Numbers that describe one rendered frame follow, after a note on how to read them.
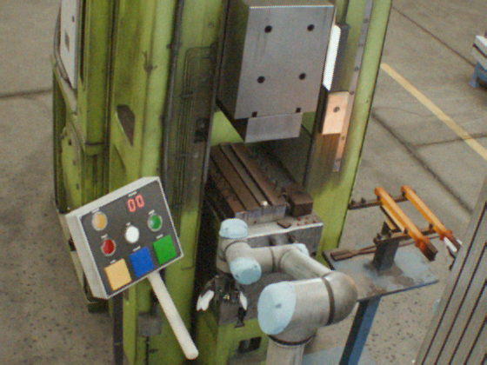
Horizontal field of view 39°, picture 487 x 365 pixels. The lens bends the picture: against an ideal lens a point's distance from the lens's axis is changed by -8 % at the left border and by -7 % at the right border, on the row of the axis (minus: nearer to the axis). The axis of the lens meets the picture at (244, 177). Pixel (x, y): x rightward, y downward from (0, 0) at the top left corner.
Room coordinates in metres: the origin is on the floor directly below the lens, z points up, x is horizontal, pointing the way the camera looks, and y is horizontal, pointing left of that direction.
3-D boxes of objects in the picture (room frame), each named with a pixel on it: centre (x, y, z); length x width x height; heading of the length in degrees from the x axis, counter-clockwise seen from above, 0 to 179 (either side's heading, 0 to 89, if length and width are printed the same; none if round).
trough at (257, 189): (2.35, 0.00, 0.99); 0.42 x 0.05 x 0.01; 27
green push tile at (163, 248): (1.82, 0.22, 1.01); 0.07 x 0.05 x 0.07; 142
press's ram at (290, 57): (2.35, -0.02, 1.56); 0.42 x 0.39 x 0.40; 27
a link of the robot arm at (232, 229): (1.63, 0.01, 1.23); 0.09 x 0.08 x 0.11; 21
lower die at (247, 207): (2.33, 0.02, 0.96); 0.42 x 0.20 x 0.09; 27
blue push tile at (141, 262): (1.74, 0.28, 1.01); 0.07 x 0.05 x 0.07; 142
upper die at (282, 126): (2.33, 0.02, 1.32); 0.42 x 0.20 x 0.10; 27
